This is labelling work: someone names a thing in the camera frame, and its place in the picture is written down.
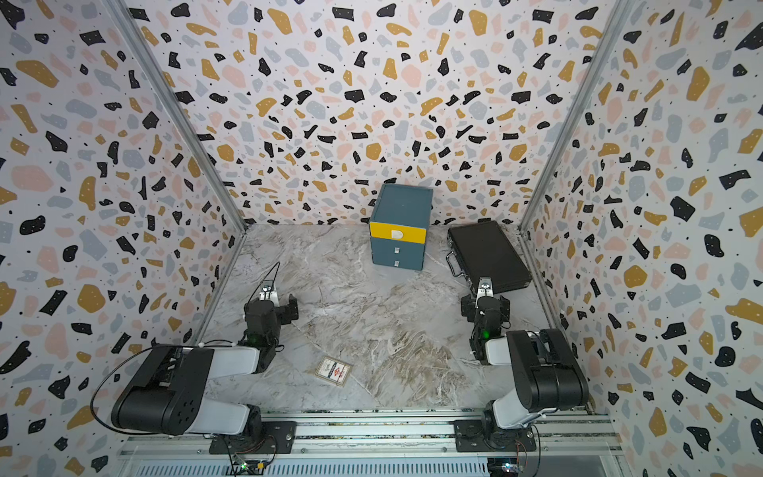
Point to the yellow top drawer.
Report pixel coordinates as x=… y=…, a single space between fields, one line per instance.
x=398 y=233

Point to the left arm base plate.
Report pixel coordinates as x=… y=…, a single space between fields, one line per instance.
x=267 y=437

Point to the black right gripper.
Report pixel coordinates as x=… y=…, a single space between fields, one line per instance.
x=469 y=307

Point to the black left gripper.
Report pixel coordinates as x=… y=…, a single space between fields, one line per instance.
x=282 y=311

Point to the aluminium corner post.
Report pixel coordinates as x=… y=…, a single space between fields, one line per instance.
x=119 y=13
x=610 y=33

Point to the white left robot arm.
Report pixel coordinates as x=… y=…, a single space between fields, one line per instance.
x=167 y=393

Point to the teal drawer cabinet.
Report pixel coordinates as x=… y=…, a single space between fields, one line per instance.
x=403 y=205

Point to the teal bottom drawer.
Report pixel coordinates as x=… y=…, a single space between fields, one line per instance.
x=401 y=260

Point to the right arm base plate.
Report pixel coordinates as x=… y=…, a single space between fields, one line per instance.
x=495 y=435

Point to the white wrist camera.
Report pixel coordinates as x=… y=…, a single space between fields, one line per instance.
x=484 y=288
x=267 y=292

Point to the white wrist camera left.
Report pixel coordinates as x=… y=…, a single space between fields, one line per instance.
x=267 y=292

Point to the black ribbed briefcase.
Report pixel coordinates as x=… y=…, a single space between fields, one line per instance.
x=483 y=250

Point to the aluminium corner post right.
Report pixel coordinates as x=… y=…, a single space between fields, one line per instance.
x=610 y=33

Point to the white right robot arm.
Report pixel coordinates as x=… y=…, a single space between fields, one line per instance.
x=546 y=375

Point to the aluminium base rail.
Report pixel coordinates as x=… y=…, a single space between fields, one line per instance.
x=392 y=442

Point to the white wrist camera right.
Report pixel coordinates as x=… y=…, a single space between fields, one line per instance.
x=484 y=288

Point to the small packaged card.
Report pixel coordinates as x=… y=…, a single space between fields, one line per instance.
x=333 y=371

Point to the aluminium corner post left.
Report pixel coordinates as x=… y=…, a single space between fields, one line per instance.
x=119 y=13

